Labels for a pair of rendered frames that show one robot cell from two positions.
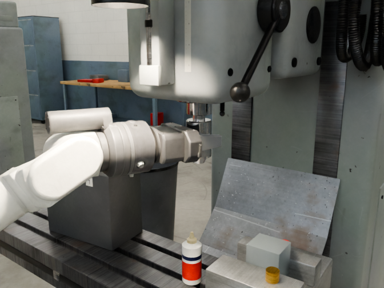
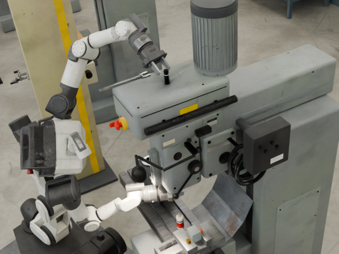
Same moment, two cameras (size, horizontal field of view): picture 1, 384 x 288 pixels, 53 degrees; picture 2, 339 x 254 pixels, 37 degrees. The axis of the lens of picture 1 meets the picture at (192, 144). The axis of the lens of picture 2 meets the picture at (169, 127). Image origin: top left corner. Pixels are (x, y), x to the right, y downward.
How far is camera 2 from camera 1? 2.12 m
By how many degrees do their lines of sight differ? 34
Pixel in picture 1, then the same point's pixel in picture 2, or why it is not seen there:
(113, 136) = (144, 194)
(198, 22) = (164, 175)
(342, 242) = (255, 224)
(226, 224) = (213, 199)
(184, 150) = (167, 198)
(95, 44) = not seen: outside the picture
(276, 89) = not seen: hidden behind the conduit
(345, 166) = (255, 197)
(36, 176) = (121, 206)
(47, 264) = not seen: hidden behind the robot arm
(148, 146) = (155, 197)
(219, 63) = (170, 187)
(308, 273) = (205, 242)
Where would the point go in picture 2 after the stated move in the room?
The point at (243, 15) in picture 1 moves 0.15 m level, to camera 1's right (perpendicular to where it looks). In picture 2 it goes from (179, 172) to (209, 180)
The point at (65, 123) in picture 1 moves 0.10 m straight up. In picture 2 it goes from (130, 190) to (127, 175)
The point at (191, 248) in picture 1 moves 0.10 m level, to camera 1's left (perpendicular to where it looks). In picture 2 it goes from (177, 218) to (161, 214)
